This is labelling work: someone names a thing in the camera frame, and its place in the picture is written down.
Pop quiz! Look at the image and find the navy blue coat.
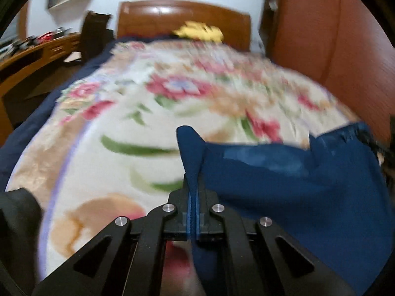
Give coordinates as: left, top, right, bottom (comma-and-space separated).
176, 123, 394, 295

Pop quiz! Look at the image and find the floral bed blanket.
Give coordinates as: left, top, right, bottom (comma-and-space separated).
5, 40, 354, 295

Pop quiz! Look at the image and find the black folded garment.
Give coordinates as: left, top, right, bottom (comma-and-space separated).
1, 188, 42, 295

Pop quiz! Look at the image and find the yellow plush toy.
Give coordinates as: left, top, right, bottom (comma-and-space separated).
173, 21, 224, 43

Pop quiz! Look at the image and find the wooden headboard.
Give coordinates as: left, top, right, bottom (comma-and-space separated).
116, 0, 251, 52

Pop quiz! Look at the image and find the dark wooden chair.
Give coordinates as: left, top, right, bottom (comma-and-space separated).
64, 11, 115, 67

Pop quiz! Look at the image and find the red-brown louvered wardrobe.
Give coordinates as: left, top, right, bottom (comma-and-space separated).
260, 0, 394, 144

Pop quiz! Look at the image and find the wooden desk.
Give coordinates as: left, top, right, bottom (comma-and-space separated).
1, 33, 80, 145

